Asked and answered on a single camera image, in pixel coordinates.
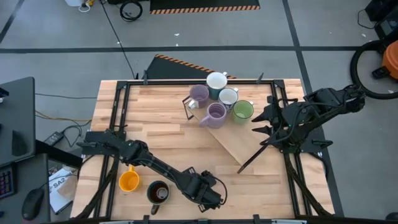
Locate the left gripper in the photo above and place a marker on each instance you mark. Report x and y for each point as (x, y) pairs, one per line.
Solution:
(202, 189)

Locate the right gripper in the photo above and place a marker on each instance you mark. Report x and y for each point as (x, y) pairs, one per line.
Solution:
(281, 121)

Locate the green glazed mug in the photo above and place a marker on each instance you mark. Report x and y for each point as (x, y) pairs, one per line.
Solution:
(242, 110)

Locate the dark teal patterned mug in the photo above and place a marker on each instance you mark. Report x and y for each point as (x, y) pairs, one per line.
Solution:
(158, 193)

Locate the pink ribbed mug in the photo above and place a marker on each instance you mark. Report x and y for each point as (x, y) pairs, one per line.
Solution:
(216, 113)

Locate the teal mug white inside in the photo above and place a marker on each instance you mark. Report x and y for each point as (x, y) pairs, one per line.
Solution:
(216, 81)

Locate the yellow mug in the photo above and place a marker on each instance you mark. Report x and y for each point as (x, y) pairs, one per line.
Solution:
(129, 182)

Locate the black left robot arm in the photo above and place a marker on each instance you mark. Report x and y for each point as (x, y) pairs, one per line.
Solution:
(155, 161)

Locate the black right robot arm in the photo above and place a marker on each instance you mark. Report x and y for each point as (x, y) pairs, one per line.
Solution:
(326, 102)

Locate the blue white patterned mug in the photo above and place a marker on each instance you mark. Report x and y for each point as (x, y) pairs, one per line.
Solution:
(228, 96)

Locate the orange vacuum cleaner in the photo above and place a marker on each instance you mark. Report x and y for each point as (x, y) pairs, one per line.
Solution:
(353, 70)
(391, 59)

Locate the angled hazard striped floor mat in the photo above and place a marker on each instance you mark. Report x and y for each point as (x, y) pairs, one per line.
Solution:
(174, 70)

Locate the long hazard striped floor mat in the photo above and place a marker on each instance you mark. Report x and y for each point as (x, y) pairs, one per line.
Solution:
(202, 4)

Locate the white paper booklet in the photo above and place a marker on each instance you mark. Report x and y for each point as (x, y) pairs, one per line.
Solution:
(57, 186)

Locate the black equipment case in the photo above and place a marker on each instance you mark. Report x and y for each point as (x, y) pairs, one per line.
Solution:
(388, 25)

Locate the black power adapter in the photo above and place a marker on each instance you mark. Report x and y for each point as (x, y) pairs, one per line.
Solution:
(53, 138)

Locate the black lower desk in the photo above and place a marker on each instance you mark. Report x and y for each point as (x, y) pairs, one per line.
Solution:
(37, 174)

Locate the black computer mouse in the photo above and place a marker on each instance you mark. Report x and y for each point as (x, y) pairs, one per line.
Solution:
(32, 203)

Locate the black keyboard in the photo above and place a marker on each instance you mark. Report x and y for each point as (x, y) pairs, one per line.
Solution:
(7, 183)

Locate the white container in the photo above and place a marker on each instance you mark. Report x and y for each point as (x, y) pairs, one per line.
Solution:
(74, 2)

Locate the black metal table frame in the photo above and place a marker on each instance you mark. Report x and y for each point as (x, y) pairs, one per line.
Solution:
(199, 82)

